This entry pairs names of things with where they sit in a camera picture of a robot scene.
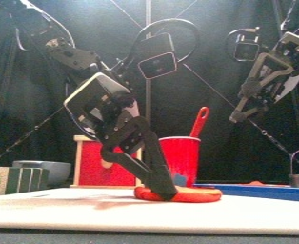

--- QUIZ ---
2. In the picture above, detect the red plastic cup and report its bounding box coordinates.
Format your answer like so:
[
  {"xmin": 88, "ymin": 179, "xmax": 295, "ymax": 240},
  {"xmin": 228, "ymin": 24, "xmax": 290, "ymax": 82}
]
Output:
[{"xmin": 158, "ymin": 136, "xmax": 203, "ymax": 189}]

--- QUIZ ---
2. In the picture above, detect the shallow rectangular plastic tray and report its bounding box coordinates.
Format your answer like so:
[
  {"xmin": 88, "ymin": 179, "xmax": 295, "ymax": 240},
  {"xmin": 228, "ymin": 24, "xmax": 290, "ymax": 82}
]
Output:
[{"xmin": 194, "ymin": 183, "xmax": 299, "ymax": 203}]

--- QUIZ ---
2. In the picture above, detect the vertical metal frame pole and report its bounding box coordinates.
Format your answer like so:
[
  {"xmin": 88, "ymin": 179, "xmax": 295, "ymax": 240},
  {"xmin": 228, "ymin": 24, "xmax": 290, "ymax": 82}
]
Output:
[{"xmin": 144, "ymin": 0, "xmax": 154, "ymax": 123}]

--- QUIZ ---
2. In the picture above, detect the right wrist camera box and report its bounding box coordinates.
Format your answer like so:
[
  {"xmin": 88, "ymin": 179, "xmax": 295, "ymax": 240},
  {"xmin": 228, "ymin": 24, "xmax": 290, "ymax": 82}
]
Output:
[{"xmin": 232, "ymin": 29, "xmax": 262, "ymax": 62}]

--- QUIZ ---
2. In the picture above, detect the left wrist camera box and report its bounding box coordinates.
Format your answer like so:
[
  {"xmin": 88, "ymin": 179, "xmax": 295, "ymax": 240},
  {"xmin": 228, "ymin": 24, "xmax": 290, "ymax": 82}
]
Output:
[{"xmin": 136, "ymin": 32, "xmax": 179, "ymax": 80}]

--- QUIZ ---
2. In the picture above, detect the white cutting board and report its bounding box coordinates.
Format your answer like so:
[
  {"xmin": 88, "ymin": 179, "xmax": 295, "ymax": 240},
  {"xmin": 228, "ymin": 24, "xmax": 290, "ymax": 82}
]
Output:
[{"xmin": 0, "ymin": 186, "xmax": 299, "ymax": 236}]

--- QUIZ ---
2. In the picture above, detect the black looped camera cable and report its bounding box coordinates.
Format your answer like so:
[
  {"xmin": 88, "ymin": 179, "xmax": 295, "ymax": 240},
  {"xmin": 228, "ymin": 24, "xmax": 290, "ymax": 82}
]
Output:
[{"xmin": 124, "ymin": 18, "xmax": 202, "ymax": 65}]

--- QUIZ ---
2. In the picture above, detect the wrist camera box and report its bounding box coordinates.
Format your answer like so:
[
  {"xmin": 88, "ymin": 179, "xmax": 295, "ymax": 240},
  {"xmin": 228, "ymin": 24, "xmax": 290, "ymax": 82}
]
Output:
[
  {"xmin": 136, "ymin": 32, "xmax": 179, "ymax": 80},
  {"xmin": 232, "ymin": 29, "xmax": 262, "ymax": 62}
]

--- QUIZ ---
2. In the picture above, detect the grey bowl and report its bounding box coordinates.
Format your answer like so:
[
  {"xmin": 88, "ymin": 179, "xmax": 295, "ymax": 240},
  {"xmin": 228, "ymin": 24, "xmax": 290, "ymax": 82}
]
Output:
[{"xmin": 12, "ymin": 160, "xmax": 72, "ymax": 188}]

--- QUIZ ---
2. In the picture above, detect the small elongated red dough piece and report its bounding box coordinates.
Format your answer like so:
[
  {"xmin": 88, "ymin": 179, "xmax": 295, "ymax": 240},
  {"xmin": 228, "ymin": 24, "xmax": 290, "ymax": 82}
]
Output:
[{"xmin": 246, "ymin": 180, "xmax": 270, "ymax": 187}]

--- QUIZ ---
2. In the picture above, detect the red utensil handle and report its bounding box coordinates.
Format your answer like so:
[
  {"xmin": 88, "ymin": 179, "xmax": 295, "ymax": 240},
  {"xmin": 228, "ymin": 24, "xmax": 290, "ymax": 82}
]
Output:
[{"xmin": 190, "ymin": 106, "xmax": 211, "ymax": 138}]

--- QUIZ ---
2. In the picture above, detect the patterned box with green dot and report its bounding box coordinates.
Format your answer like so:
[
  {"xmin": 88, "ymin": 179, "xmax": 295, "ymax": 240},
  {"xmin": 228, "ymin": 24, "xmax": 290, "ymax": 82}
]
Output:
[{"xmin": 0, "ymin": 166, "xmax": 51, "ymax": 197}]

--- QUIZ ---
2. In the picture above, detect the blue tape piece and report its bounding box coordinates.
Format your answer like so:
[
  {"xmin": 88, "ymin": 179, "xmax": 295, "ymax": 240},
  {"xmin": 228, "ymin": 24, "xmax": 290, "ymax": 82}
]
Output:
[{"xmin": 174, "ymin": 173, "xmax": 188, "ymax": 188}]

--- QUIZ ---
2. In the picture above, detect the red wooden box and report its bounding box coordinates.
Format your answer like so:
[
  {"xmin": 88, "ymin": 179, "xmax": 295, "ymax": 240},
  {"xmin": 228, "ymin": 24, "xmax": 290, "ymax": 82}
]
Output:
[{"xmin": 72, "ymin": 134, "xmax": 144, "ymax": 189}]

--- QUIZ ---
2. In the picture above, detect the thin diagonal frame brace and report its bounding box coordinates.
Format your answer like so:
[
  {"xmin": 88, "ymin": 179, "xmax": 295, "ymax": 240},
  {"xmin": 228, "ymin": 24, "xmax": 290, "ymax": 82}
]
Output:
[
  {"xmin": 0, "ymin": 106, "xmax": 68, "ymax": 167},
  {"xmin": 182, "ymin": 63, "xmax": 299, "ymax": 174}
]

